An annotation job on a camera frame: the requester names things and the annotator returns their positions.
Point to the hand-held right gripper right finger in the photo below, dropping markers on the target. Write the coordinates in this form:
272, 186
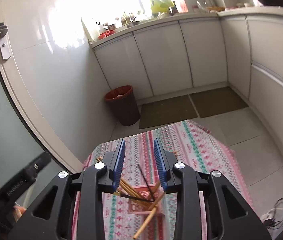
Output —
159, 165

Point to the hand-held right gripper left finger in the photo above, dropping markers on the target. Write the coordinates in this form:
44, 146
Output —
119, 165

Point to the black chopstick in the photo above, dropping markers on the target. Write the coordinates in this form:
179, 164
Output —
145, 181
136, 198

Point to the pink plastic basket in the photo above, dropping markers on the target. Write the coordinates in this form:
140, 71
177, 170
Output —
135, 207

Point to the pile of wooden chopsticks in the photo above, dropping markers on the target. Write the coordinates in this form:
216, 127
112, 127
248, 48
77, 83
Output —
149, 217

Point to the patterned tablecloth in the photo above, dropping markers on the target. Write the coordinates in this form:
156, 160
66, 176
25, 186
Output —
194, 150

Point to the brown floor mat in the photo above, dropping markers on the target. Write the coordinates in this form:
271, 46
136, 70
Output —
167, 112
217, 102

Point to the brown trash bin red liner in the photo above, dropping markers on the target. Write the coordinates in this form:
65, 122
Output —
125, 110

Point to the frosted glass door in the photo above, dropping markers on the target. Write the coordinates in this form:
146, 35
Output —
4, 120

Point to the white kitchen cabinets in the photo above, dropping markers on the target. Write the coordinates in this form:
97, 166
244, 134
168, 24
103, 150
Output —
161, 55

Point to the white power strip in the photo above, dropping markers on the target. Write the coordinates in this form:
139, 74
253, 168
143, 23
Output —
267, 216

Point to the red bowl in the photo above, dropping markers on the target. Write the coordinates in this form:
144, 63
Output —
106, 33

